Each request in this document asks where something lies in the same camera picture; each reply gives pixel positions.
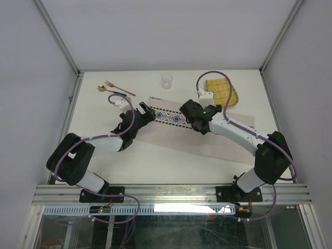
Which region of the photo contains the yellow woven pattern plate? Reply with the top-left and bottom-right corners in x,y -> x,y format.
205,78 -> 239,107

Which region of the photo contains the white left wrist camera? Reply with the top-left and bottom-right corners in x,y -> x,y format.
114,99 -> 131,112

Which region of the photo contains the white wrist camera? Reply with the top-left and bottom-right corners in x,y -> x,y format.
198,88 -> 214,108
114,99 -> 131,112

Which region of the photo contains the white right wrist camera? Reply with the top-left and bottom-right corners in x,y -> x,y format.
198,88 -> 214,108

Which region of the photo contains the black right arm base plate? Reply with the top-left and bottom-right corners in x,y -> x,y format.
215,186 -> 262,205

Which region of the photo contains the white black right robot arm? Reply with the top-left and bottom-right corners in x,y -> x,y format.
179,100 -> 292,203

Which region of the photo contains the patterned white placemat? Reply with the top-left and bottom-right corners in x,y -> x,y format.
136,97 -> 254,165

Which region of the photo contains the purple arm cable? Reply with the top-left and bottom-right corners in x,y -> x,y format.
53,94 -> 142,249
195,70 -> 299,222

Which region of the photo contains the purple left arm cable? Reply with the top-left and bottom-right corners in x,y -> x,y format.
53,94 -> 142,249

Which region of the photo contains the clear drinking glass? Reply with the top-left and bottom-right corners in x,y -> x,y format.
161,74 -> 173,90

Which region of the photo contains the left aluminium frame post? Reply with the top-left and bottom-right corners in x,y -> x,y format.
32,0 -> 80,77

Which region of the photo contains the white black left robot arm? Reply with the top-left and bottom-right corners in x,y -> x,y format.
46,102 -> 156,202

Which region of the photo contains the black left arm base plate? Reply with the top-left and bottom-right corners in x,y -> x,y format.
79,186 -> 125,203

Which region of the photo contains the rose gold fork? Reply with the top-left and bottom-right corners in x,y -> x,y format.
104,80 -> 136,96

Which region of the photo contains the aluminium frame post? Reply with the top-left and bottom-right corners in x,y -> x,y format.
259,0 -> 306,75
32,0 -> 80,77

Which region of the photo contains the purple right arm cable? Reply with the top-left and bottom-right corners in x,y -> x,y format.
195,70 -> 299,222

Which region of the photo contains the gold spoon green handle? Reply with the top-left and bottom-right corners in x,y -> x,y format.
98,85 -> 127,96

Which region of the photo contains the aluminium front mounting rail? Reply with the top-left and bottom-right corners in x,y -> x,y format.
32,183 -> 312,205

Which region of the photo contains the right aluminium frame post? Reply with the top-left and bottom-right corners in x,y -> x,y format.
259,0 -> 306,75

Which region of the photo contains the white slotted cable duct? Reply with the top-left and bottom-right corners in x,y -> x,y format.
43,204 -> 236,216

